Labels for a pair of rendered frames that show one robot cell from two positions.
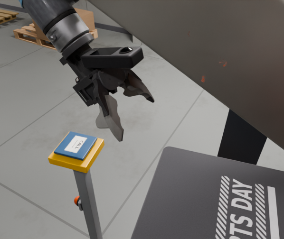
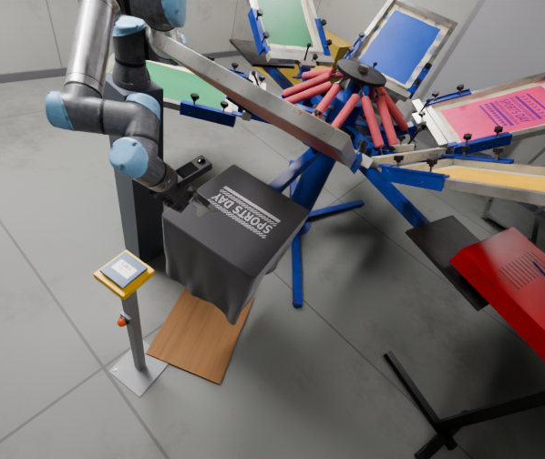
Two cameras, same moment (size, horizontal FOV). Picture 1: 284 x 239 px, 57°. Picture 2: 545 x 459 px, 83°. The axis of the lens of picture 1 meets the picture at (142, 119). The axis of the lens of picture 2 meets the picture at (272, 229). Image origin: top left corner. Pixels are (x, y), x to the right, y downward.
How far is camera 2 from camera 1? 0.81 m
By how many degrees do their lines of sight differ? 65
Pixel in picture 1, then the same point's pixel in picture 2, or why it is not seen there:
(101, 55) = (193, 173)
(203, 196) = (216, 217)
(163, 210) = (216, 238)
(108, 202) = (60, 343)
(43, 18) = (160, 174)
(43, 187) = not seen: outside the picture
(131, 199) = (76, 317)
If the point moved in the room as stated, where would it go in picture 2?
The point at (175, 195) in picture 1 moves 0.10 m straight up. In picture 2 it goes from (208, 229) to (210, 210)
